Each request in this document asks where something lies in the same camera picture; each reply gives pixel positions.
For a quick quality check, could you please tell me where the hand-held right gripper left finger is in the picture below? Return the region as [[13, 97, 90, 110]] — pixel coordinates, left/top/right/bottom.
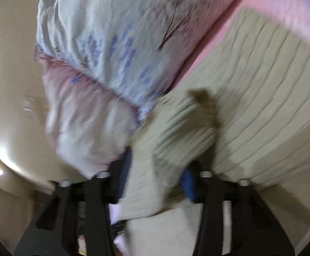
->
[[14, 147, 133, 256]]

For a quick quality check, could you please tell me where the wall light switch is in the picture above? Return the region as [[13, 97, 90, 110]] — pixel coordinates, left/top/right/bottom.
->
[[22, 96, 37, 120]]

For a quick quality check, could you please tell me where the beige ribbed knit garment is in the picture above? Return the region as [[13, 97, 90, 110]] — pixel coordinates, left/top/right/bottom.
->
[[117, 9, 310, 220]]

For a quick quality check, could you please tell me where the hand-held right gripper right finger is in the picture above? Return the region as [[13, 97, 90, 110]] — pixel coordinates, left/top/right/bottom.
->
[[181, 160, 295, 256]]

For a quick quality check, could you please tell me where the pink bed sheet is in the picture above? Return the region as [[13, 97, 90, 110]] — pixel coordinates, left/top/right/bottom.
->
[[168, 0, 310, 91]]

